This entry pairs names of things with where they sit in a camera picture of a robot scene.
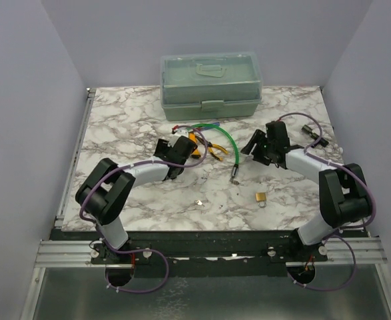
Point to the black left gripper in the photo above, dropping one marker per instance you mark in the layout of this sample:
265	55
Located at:
162	147

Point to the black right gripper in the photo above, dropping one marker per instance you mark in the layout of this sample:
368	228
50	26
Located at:
258	136

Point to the green cable lock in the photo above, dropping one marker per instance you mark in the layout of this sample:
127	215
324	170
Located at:
211	146

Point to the silver key bunch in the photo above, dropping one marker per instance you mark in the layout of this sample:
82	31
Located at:
234	181

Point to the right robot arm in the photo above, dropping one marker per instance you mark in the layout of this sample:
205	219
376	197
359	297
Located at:
343	195

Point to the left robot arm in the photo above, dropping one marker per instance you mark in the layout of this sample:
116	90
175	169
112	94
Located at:
105	191

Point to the orange utility knife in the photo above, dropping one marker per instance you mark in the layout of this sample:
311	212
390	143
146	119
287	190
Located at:
196	153

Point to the blue red screwdriver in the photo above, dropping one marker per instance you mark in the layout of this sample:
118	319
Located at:
210	125

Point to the brass padlock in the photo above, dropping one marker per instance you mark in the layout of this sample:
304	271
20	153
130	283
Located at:
261	199

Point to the green plastic toolbox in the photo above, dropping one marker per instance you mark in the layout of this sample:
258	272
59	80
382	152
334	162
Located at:
210	86

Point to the black small tool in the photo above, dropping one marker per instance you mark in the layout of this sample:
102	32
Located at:
318	141

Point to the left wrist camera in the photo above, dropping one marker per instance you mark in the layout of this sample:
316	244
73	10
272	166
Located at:
178	132

